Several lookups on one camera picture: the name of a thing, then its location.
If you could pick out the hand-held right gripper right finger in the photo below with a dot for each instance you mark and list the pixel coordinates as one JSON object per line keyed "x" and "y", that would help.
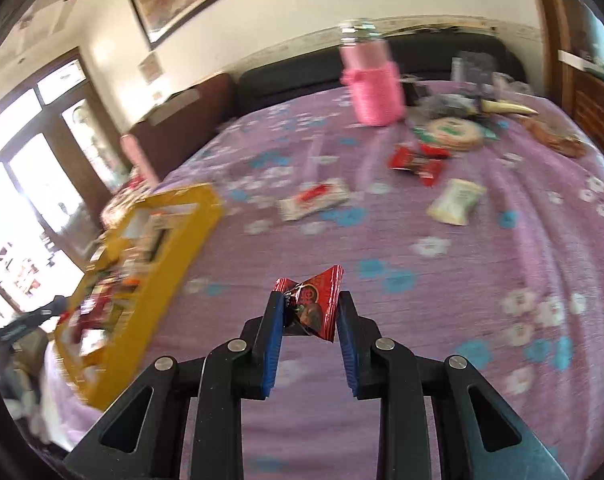
{"x": 347, "y": 345}

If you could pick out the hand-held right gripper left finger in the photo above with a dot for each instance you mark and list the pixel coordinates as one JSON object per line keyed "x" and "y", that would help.
{"x": 274, "y": 340}

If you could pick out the small red candy packet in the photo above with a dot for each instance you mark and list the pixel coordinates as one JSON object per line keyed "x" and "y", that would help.
{"x": 319, "y": 300}
{"x": 432, "y": 171}

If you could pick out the pile of snack packets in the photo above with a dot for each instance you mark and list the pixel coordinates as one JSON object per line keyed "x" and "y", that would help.
{"x": 111, "y": 300}

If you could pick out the yellow edged cardboard box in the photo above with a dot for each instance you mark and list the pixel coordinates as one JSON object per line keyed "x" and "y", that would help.
{"x": 181, "y": 240}

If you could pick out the purple floral blanket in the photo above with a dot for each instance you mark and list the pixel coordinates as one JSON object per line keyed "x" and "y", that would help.
{"x": 432, "y": 285}

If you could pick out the wooden framed glass door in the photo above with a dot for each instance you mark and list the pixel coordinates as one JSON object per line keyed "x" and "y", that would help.
{"x": 26, "y": 185}

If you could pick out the white red snack packet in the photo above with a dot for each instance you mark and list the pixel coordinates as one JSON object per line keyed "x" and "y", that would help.
{"x": 314, "y": 197}

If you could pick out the pale green white snack packet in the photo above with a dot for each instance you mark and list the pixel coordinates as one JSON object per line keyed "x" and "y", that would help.
{"x": 457, "y": 201}

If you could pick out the pink soft object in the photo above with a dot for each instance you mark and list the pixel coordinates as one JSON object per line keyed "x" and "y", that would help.
{"x": 137, "y": 157}

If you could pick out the round white green biscuit packet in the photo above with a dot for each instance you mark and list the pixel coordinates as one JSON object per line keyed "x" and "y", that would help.
{"x": 452, "y": 133}

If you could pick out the brown padded headboard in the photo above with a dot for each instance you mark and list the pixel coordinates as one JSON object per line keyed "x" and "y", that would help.
{"x": 191, "y": 115}

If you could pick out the bottle with pink knitted sleeve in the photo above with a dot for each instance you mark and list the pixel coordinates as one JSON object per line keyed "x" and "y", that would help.
{"x": 374, "y": 90}

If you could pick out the grey plastic bag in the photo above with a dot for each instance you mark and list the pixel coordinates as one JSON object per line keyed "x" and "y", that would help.
{"x": 444, "y": 105}

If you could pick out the black sofa back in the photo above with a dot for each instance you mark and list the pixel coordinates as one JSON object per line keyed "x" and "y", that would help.
{"x": 292, "y": 80}

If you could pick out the cream curved horn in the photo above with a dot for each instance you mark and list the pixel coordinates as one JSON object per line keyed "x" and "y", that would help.
{"x": 509, "y": 107}

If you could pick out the brown crumpled bag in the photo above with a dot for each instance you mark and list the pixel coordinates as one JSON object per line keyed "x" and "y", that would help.
{"x": 557, "y": 137}

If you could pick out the clear plastic container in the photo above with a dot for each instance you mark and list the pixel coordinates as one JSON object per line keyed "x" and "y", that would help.
{"x": 474, "y": 66}

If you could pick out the wooden framed glass partition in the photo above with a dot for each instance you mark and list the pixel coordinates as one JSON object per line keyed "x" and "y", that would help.
{"x": 592, "y": 105}

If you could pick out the small wall poster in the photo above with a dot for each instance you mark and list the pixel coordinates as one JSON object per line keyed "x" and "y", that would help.
{"x": 150, "y": 69}

